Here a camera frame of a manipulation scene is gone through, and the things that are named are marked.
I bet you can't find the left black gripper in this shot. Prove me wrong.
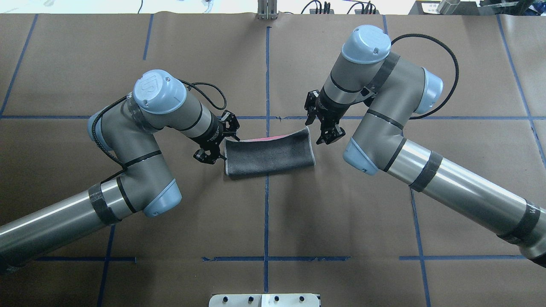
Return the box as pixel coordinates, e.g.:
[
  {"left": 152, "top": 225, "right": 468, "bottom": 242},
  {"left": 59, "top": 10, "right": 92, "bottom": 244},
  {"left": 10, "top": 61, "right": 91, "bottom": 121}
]
[{"left": 193, "top": 110, "right": 240, "bottom": 165}]

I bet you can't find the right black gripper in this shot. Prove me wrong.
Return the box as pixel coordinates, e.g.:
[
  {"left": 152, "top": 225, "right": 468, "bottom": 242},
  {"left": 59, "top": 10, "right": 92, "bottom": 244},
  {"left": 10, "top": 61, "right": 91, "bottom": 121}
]
[{"left": 304, "top": 90, "right": 346, "bottom": 145}]

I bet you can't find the pink towel with grey back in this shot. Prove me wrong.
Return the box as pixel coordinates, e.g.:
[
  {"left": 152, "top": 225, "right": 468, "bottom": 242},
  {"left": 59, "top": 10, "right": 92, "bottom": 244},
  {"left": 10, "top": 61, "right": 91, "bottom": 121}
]
[{"left": 224, "top": 128, "right": 316, "bottom": 178}]

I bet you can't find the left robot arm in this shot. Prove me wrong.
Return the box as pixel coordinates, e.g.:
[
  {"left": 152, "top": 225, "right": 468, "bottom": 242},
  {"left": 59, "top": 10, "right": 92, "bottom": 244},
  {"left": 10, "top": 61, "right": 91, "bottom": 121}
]
[{"left": 0, "top": 69, "right": 240, "bottom": 274}]

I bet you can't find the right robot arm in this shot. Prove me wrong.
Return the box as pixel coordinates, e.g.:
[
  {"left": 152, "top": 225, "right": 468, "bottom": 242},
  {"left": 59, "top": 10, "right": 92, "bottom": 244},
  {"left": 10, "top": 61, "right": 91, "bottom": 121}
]
[{"left": 304, "top": 25, "right": 546, "bottom": 266}]

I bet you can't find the left power strip with plugs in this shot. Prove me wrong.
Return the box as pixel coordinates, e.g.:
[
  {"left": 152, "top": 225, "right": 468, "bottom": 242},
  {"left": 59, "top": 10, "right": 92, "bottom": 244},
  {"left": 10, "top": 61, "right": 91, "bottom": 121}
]
[{"left": 300, "top": 0, "right": 335, "bottom": 15}]

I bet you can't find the steel cup on black box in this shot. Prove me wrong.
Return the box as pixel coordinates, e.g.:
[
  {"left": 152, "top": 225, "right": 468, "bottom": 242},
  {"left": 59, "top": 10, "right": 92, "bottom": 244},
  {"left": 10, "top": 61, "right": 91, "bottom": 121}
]
[{"left": 436, "top": 0, "right": 461, "bottom": 15}]

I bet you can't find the silver aluminium frame post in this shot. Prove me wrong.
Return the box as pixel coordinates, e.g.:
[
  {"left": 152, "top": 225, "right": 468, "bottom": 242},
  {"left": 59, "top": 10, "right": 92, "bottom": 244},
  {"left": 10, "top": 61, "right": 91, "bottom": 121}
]
[{"left": 257, "top": 0, "right": 278, "bottom": 20}]

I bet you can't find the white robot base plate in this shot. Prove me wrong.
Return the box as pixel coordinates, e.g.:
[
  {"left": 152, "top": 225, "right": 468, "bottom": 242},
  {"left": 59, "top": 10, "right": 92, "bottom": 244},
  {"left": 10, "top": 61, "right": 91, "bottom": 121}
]
[{"left": 209, "top": 293, "right": 321, "bottom": 307}]

